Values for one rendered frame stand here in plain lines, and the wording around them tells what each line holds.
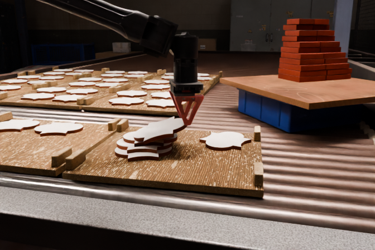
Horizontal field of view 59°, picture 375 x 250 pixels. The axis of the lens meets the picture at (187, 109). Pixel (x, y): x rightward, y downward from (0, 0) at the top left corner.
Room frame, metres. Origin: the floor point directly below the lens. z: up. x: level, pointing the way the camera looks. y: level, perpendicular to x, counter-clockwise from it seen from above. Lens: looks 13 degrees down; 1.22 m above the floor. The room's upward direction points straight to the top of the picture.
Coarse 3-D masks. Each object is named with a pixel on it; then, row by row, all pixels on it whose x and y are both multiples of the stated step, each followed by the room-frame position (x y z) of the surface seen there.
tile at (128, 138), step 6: (132, 132) 0.81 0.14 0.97; (126, 138) 0.76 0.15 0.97; (132, 138) 0.76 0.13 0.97; (162, 138) 0.76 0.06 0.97; (168, 138) 0.76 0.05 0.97; (174, 138) 0.77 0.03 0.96; (138, 144) 0.74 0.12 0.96; (144, 144) 0.74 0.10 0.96; (150, 144) 0.74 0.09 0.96; (156, 144) 0.74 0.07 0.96; (162, 144) 0.74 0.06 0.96
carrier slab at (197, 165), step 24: (192, 144) 0.81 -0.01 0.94; (96, 168) 0.66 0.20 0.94; (120, 168) 0.66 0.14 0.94; (144, 168) 0.66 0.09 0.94; (168, 168) 0.66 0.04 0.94; (192, 168) 0.66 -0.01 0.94; (216, 168) 0.66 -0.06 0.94; (240, 168) 0.66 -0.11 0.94; (216, 192) 0.57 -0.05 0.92; (240, 192) 0.56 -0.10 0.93
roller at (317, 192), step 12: (264, 192) 0.60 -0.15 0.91; (276, 192) 0.60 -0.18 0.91; (288, 192) 0.59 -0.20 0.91; (300, 192) 0.59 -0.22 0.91; (312, 192) 0.59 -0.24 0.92; (324, 192) 0.58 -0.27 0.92; (336, 192) 0.58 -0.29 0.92; (348, 192) 0.58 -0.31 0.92; (360, 192) 0.58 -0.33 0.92; (372, 204) 0.55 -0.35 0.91
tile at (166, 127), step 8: (168, 120) 0.80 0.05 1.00; (176, 120) 0.79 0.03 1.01; (144, 128) 0.79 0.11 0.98; (152, 128) 0.77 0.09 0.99; (160, 128) 0.76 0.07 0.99; (168, 128) 0.74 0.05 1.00; (176, 128) 0.73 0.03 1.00; (184, 128) 0.74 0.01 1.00; (136, 136) 0.75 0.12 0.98; (144, 136) 0.73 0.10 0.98; (152, 136) 0.72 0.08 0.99; (160, 136) 0.72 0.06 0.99; (168, 136) 0.71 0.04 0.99
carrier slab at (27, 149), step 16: (96, 128) 0.95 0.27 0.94; (0, 144) 0.81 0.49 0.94; (16, 144) 0.81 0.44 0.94; (32, 144) 0.81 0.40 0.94; (48, 144) 0.81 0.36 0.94; (64, 144) 0.81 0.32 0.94; (80, 144) 0.81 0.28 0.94; (96, 144) 0.82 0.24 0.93; (0, 160) 0.70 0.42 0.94; (16, 160) 0.70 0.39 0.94; (32, 160) 0.70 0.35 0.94; (48, 160) 0.70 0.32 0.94
